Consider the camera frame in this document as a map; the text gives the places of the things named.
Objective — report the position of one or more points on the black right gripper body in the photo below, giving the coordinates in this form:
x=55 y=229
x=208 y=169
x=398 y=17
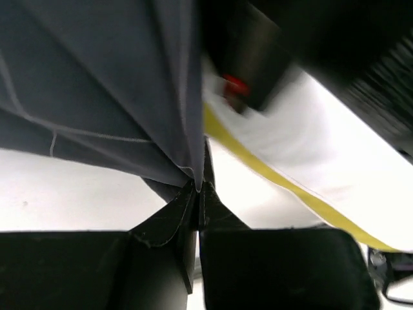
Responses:
x=361 y=51

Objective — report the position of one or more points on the dark grey checked pillowcase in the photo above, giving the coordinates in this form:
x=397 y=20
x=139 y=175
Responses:
x=114 y=84

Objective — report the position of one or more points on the white pillow with yellow piping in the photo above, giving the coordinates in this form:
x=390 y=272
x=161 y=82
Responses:
x=309 y=144

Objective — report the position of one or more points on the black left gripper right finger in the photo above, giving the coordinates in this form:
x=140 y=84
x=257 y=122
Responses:
x=288 y=269

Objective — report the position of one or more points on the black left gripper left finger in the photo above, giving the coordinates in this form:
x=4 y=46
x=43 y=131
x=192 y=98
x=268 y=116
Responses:
x=148 y=267

